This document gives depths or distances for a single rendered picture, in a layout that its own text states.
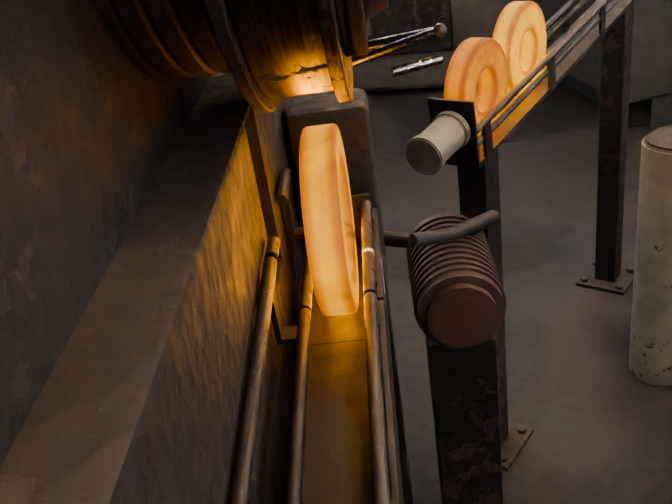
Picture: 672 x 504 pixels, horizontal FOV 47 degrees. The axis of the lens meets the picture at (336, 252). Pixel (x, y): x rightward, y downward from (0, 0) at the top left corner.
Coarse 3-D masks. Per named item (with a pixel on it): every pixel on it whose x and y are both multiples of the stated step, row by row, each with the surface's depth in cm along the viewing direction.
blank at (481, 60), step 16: (464, 48) 113; (480, 48) 113; (496, 48) 117; (464, 64) 111; (480, 64) 114; (496, 64) 118; (448, 80) 112; (464, 80) 111; (480, 80) 121; (496, 80) 119; (448, 96) 113; (464, 96) 112; (480, 96) 121; (496, 96) 120; (480, 112) 117
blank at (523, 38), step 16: (512, 16) 122; (528, 16) 124; (496, 32) 122; (512, 32) 121; (528, 32) 128; (544, 32) 131; (512, 48) 122; (528, 48) 130; (544, 48) 132; (512, 64) 123; (528, 64) 130; (512, 80) 124
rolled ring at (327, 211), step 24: (312, 144) 69; (336, 144) 71; (312, 168) 68; (336, 168) 68; (312, 192) 67; (336, 192) 67; (312, 216) 67; (336, 216) 66; (312, 240) 67; (336, 240) 67; (312, 264) 67; (336, 264) 67; (336, 288) 69; (336, 312) 73
